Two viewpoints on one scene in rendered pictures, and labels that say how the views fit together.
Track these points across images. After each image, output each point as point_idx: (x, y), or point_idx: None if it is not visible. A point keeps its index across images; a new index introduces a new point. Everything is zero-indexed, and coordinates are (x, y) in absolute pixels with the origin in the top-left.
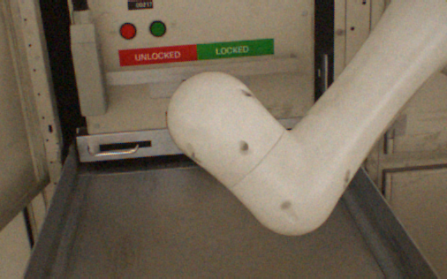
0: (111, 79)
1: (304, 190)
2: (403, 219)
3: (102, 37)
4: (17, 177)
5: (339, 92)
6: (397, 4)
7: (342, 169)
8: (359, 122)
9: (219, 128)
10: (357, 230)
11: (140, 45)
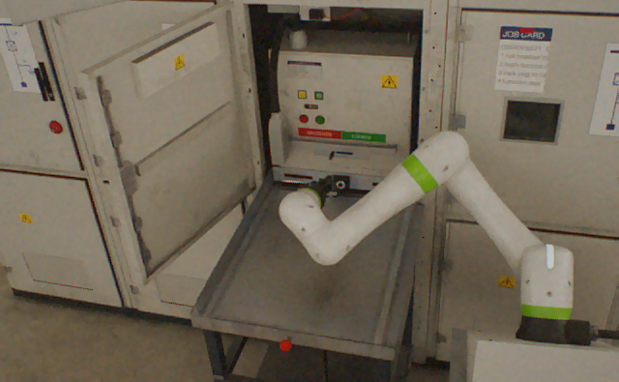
0: (291, 143)
1: (324, 250)
2: (456, 249)
3: (289, 119)
4: (238, 186)
5: (354, 209)
6: (394, 171)
7: (344, 244)
8: (357, 225)
9: (294, 220)
10: (391, 258)
11: (309, 127)
